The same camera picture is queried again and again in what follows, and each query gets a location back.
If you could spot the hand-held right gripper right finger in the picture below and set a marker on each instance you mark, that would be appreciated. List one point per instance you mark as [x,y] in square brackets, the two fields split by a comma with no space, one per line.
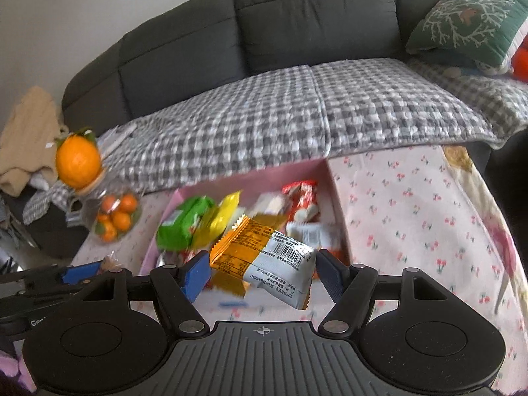
[330,274]

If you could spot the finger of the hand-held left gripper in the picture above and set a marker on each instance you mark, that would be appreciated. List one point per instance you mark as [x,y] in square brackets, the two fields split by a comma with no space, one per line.
[82,272]

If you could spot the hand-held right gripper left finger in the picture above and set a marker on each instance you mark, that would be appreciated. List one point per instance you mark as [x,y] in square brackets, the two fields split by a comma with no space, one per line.
[196,274]

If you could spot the brown snack packet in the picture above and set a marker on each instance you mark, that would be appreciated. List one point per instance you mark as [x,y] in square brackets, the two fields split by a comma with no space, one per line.
[111,264]

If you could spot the green snack packet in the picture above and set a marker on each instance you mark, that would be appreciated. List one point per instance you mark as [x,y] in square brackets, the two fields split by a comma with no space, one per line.
[181,225]

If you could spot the yellow snack packet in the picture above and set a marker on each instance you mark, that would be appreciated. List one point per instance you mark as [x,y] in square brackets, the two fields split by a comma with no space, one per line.
[214,218]

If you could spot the orange and white snack packet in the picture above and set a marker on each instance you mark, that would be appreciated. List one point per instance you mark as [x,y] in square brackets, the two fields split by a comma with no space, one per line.
[268,264]

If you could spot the red snack packet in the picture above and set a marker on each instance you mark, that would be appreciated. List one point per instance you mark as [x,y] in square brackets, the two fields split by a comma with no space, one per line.
[299,198]

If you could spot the pink cardboard box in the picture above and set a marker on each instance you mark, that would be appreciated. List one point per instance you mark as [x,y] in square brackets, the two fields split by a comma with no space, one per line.
[264,177]

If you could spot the glass jar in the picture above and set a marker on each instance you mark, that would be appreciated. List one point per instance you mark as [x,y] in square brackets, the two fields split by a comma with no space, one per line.
[88,214]

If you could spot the pile of small oranges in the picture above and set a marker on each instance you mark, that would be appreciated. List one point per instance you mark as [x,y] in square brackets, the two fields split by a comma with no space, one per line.
[119,214]

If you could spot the grey checkered sofa blanket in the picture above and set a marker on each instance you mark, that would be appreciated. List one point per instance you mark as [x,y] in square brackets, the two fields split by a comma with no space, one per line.
[45,202]
[247,123]

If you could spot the wooden jar lid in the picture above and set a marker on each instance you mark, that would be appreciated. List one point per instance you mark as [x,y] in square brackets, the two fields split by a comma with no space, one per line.
[93,185]

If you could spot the cherry print tablecloth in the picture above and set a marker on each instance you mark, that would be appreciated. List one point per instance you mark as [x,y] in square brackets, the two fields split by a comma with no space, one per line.
[412,214]

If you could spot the large orange with leaves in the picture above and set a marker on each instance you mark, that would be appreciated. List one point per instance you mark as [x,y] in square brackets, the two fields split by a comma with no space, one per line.
[78,161]

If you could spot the beige cloth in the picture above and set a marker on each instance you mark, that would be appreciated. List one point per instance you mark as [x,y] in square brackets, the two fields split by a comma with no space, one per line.
[29,140]

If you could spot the dark grey sofa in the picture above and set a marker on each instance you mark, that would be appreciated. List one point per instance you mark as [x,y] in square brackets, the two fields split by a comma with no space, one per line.
[313,16]

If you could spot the green embroidered pillow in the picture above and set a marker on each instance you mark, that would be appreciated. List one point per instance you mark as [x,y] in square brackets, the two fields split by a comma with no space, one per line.
[462,24]

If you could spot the orange plush toy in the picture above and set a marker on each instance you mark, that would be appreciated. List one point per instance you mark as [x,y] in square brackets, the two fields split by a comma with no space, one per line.
[520,62]

